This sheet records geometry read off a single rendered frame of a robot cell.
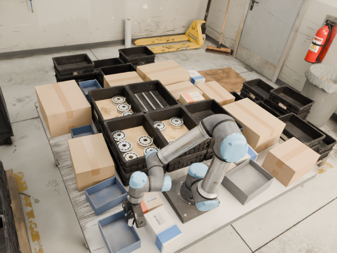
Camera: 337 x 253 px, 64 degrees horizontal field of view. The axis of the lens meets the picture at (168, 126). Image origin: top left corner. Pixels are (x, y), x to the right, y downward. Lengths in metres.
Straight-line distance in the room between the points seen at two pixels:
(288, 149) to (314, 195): 1.17
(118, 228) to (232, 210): 0.68
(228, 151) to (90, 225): 0.87
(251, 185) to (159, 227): 0.68
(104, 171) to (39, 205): 1.07
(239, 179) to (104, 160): 0.87
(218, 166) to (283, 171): 0.81
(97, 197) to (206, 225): 0.66
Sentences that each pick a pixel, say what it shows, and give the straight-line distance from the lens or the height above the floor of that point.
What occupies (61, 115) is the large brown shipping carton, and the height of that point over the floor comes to 0.88.
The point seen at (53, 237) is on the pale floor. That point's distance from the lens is 2.43.
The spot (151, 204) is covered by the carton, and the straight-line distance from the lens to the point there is 1.58.
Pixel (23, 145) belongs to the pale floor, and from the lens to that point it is 3.18.
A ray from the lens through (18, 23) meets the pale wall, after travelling 4.76.
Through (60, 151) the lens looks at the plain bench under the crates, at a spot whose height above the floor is 0.70.
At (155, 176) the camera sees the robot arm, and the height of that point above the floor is 1.10.
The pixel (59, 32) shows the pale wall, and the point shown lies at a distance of 4.89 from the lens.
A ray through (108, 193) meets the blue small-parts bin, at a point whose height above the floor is 0.70.
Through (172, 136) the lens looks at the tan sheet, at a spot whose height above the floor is 0.83.
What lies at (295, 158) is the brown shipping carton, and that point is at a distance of 2.03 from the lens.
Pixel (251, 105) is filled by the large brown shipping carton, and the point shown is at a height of 0.90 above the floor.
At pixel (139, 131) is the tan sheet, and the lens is 1.91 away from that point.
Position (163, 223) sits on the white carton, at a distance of 1.51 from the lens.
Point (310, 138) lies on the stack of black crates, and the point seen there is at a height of 0.49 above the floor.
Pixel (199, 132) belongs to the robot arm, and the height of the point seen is 1.28.
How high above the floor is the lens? 2.07
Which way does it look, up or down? 39 degrees down
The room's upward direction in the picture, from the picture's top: 8 degrees clockwise
